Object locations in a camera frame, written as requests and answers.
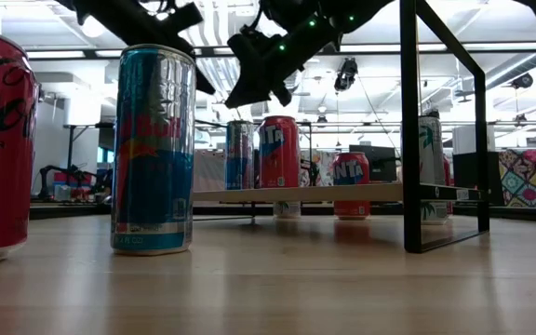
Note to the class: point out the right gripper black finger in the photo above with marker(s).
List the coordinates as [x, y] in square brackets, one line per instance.
[247, 88]

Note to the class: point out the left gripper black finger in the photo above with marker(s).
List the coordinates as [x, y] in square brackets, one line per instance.
[205, 84]

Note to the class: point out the blue silver Red Bull can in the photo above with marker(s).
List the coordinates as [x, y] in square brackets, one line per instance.
[154, 186]
[239, 158]

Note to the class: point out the red Fanta can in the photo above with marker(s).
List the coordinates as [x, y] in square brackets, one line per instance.
[278, 153]
[352, 172]

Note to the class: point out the tall white Celsius can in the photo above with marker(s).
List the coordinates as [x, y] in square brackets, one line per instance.
[433, 153]

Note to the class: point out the black background table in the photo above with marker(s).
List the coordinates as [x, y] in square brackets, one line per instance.
[70, 144]

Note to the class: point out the black background monitor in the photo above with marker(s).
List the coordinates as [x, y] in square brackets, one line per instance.
[379, 163]

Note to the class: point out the black floor cabinet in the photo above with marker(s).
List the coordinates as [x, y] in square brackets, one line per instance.
[465, 170]

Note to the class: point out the colourful patchwork quilt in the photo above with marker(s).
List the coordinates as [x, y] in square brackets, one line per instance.
[528, 179]

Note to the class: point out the black overhead camera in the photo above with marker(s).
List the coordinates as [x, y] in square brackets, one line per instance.
[346, 76]

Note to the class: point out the black aluminium rig frame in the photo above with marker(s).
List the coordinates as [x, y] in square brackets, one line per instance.
[384, 211]

